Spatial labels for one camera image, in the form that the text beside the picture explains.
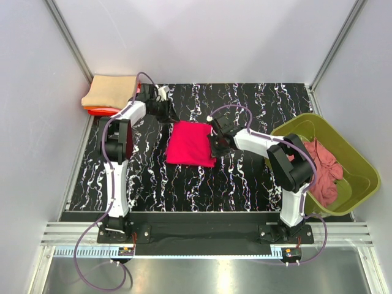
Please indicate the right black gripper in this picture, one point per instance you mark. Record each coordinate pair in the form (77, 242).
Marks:
(218, 144)

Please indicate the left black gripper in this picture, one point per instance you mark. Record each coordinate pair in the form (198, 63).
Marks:
(165, 111)

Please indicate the bright pink t shirt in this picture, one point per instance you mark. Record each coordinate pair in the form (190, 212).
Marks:
(189, 145)

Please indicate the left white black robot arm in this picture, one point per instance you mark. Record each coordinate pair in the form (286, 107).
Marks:
(116, 148)

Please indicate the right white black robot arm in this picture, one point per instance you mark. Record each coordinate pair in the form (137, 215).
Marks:
(293, 168)

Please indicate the folded red orange t shirts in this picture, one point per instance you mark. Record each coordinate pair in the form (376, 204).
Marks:
(101, 111)

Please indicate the folded beige t shirt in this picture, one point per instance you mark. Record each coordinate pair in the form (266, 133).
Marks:
(108, 90)

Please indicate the dusty pink crumpled t shirt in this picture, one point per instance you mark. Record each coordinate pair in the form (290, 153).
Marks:
(328, 172)

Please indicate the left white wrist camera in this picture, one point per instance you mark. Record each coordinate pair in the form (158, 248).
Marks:
(163, 91)

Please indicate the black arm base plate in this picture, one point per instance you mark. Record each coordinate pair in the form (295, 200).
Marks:
(206, 218)

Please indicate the left aluminium frame post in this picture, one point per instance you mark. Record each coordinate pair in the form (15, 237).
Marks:
(63, 28)

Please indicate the aluminium frame post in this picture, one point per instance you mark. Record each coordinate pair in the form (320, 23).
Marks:
(63, 28)
(347, 25)

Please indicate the white slotted cable duct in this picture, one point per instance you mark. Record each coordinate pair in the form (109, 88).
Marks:
(144, 251)

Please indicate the aluminium rail front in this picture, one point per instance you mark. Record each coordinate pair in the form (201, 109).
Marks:
(334, 233)

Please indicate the right aluminium frame post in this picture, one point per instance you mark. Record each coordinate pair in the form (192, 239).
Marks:
(347, 25)

